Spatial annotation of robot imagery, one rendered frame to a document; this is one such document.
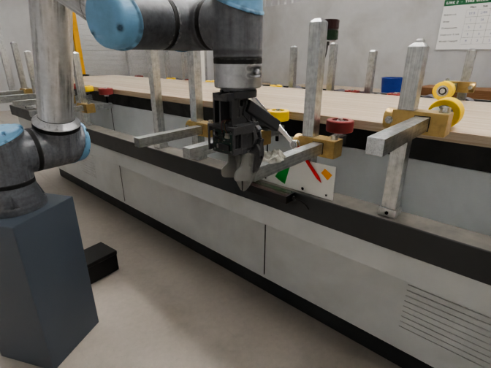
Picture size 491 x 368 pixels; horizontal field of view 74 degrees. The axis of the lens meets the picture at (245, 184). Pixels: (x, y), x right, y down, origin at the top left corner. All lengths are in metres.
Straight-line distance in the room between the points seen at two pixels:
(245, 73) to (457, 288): 0.72
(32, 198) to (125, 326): 0.68
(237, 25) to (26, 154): 0.88
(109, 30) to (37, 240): 0.86
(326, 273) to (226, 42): 1.02
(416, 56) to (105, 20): 0.62
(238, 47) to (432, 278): 0.73
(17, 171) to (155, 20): 0.81
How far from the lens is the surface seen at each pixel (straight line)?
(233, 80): 0.61
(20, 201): 1.29
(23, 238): 1.26
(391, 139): 0.61
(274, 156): 0.76
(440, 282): 0.98
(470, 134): 1.02
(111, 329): 1.63
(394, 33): 8.67
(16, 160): 1.27
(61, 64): 1.21
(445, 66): 8.28
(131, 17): 0.59
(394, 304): 1.32
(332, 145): 0.92
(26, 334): 1.51
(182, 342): 1.50
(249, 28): 0.61
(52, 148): 1.30
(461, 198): 1.10
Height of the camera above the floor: 1.09
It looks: 21 degrees down
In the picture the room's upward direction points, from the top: straight up
